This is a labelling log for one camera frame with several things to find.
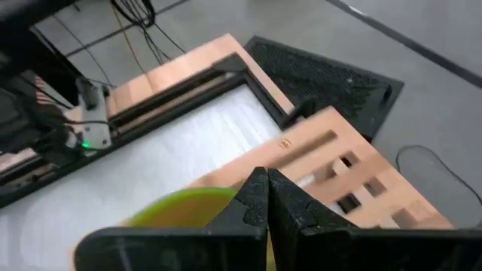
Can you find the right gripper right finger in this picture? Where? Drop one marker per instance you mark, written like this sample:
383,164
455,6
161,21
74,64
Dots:
339,248

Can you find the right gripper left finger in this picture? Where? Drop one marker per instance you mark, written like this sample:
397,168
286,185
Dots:
188,248

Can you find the small lime green bowl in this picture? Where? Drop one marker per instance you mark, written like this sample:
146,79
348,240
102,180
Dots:
180,207

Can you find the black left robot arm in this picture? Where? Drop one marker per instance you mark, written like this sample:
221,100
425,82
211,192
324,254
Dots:
22,124

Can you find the slatted wooden shelf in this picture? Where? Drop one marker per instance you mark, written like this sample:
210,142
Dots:
301,131

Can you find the black perforated computer case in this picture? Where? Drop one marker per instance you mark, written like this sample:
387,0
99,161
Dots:
320,75

